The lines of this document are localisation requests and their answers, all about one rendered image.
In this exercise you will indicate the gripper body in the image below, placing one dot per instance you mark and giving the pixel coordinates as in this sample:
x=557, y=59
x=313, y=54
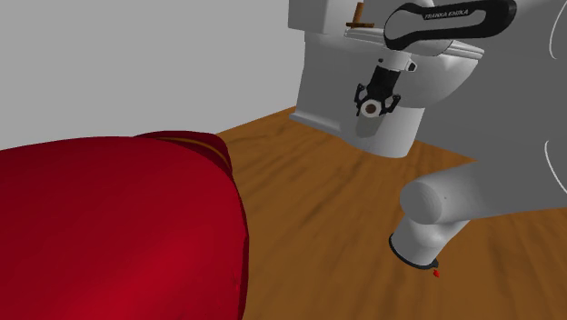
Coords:
x=383, y=84

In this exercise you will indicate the brown wooden holder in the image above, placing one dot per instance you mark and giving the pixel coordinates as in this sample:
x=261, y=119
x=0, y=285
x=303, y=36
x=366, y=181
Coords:
x=359, y=17

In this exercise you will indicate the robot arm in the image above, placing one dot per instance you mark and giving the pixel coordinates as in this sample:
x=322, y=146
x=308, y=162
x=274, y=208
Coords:
x=500, y=133

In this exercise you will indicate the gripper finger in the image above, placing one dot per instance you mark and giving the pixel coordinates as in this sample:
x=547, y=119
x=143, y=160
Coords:
x=359, y=95
x=393, y=102

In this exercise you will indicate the white toilet paper roll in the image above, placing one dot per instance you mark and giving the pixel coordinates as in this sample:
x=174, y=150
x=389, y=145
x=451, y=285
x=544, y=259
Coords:
x=368, y=124

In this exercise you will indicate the large red cushion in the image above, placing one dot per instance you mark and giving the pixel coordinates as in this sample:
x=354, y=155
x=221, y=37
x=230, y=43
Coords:
x=115, y=230

